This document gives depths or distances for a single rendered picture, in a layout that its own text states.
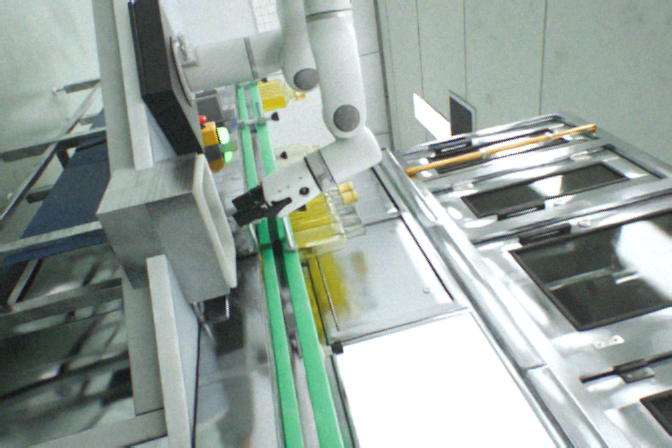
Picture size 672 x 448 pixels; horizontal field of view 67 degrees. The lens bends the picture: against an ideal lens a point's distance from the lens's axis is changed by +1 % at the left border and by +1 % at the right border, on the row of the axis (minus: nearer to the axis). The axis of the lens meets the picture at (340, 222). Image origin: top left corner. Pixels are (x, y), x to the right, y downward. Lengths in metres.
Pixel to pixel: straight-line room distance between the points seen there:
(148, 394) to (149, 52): 0.65
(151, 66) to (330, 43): 0.39
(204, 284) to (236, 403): 0.23
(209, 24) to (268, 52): 5.84
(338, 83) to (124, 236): 0.44
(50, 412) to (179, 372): 0.54
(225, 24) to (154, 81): 5.96
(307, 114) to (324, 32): 6.48
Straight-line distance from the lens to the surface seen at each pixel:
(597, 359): 1.16
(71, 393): 1.37
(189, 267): 0.94
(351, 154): 0.93
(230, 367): 0.91
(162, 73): 1.09
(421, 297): 1.23
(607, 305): 1.31
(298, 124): 7.42
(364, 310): 1.21
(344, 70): 0.88
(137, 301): 0.96
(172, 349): 0.87
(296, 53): 1.10
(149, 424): 0.91
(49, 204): 1.57
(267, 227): 1.23
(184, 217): 0.88
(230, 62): 1.19
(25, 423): 1.37
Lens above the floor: 0.98
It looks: 5 degrees up
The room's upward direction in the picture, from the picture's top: 76 degrees clockwise
